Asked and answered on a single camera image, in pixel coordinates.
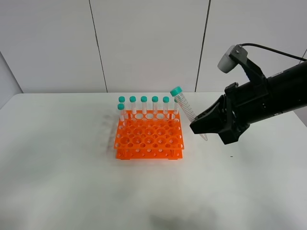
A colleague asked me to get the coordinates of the black right camera cable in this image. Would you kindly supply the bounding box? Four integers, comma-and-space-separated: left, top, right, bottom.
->
239, 43, 307, 61

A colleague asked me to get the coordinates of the orange test tube rack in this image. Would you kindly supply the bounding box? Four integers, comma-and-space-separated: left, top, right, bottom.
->
114, 110, 184, 160

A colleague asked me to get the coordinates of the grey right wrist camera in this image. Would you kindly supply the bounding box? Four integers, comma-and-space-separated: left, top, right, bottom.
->
217, 45, 248, 73

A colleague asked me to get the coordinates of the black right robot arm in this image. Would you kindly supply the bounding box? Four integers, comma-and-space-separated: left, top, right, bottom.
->
190, 62, 307, 144

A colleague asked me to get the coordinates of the teal-capped test tube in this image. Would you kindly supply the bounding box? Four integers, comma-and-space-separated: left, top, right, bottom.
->
170, 86, 209, 141

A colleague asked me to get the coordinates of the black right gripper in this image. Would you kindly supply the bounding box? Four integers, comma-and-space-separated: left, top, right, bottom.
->
190, 82, 268, 145

